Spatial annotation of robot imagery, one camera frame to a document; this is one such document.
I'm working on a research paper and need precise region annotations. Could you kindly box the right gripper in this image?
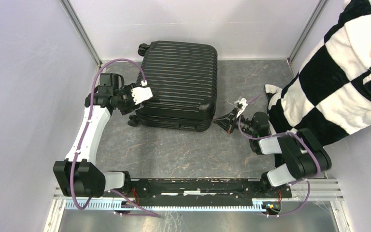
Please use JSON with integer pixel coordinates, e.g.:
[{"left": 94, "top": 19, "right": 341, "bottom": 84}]
[{"left": 212, "top": 108, "right": 256, "bottom": 137}]

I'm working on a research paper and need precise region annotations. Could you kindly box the black suitcase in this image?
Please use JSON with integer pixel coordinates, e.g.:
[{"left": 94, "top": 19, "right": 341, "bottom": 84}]
[{"left": 128, "top": 41, "right": 218, "bottom": 132}]

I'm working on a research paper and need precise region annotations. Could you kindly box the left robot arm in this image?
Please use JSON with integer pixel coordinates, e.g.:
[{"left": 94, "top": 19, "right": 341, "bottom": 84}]
[{"left": 53, "top": 73, "right": 143, "bottom": 198}]

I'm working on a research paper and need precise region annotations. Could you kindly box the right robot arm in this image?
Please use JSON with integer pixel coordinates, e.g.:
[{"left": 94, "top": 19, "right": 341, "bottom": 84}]
[{"left": 214, "top": 108, "right": 332, "bottom": 197}]

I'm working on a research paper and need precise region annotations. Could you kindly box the black white checkered blanket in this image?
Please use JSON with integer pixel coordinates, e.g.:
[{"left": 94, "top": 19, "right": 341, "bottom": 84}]
[{"left": 265, "top": 0, "right": 371, "bottom": 145}]

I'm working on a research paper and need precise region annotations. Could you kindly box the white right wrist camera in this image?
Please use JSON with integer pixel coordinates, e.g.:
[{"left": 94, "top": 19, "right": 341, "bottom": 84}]
[{"left": 234, "top": 97, "right": 249, "bottom": 118}]

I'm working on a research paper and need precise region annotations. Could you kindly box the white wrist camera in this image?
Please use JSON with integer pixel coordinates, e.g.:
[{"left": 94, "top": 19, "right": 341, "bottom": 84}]
[
  {"left": 131, "top": 80, "right": 153, "bottom": 105},
  {"left": 234, "top": 97, "right": 249, "bottom": 118}
]

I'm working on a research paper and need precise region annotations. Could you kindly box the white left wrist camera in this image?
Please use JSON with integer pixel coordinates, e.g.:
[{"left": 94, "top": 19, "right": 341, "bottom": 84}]
[{"left": 131, "top": 80, "right": 153, "bottom": 105}]

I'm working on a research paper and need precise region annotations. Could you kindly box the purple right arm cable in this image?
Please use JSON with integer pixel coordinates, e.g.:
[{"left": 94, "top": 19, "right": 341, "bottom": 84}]
[{"left": 236, "top": 94, "right": 322, "bottom": 218}]

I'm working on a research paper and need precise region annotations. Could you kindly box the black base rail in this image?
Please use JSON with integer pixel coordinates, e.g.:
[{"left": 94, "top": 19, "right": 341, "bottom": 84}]
[{"left": 120, "top": 178, "right": 292, "bottom": 207}]

